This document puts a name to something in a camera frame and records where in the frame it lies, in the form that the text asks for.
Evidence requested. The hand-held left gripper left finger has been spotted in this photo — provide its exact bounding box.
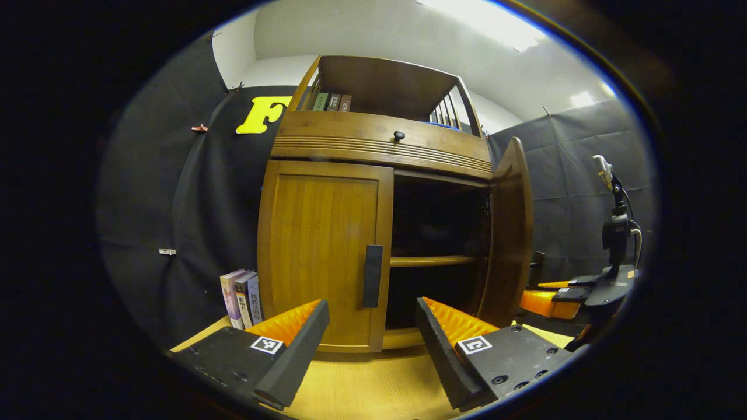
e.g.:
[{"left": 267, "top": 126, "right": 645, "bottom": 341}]
[{"left": 166, "top": 299, "right": 330, "bottom": 411}]

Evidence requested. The wooden inner cabinet shelf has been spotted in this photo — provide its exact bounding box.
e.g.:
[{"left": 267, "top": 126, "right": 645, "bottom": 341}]
[{"left": 390, "top": 255, "right": 488, "bottom": 268}]

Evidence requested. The black door handle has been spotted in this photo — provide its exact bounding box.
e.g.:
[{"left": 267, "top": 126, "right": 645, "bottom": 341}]
[
  {"left": 527, "top": 251, "right": 546, "bottom": 288},
  {"left": 362, "top": 244, "right": 384, "bottom": 309}
]

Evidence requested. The black stand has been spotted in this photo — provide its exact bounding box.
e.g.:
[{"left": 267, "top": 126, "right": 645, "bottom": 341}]
[{"left": 592, "top": 155, "right": 643, "bottom": 272}]

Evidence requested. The wooden double-door shoe cabinet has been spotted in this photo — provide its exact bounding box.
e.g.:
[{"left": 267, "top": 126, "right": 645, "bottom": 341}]
[{"left": 257, "top": 55, "right": 497, "bottom": 354}]

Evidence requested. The blue grey book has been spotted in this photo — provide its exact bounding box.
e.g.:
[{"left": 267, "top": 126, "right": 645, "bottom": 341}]
[{"left": 247, "top": 275, "right": 263, "bottom": 325}]

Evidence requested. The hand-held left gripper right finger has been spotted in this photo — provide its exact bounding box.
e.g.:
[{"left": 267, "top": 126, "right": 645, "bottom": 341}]
[{"left": 416, "top": 296, "right": 575, "bottom": 412}]

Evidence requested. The black backdrop cloth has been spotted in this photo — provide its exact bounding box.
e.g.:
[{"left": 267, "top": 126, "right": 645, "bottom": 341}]
[
  {"left": 96, "top": 32, "right": 292, "bottom": 351},
  {"left": 487, "top": 99, "right": 657, "bottom": 286}
]

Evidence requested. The dark book with yellow print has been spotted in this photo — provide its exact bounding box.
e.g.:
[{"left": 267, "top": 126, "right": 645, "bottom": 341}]
[{"left": 235, "top": 272, "right": 257, "bottom": 328}]

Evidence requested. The wooden cabinet door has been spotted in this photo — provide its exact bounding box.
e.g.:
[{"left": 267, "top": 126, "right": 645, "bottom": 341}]
[
  {"left": 476, "top": 137, "right": 535, "bottom": 328},
  {"left": 257, "top": 160, "right": 395, "bottom": 354}
]

